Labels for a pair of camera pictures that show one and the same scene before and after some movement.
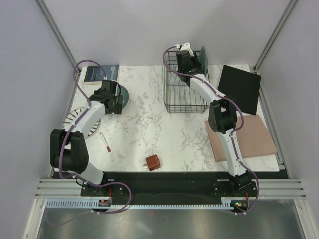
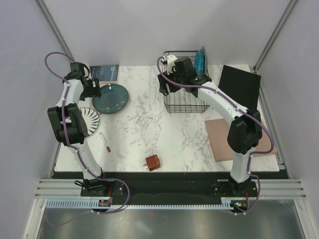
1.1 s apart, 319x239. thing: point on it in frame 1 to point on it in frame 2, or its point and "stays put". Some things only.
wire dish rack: x=179 y=98 stays put
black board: x=241 y=86 stays put
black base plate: x=172 y=186 stays put
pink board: x=252 y=139 stays put
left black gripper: x=117 y=107 to x=94 y=92
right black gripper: x=193 y=59 to x=162 y=87
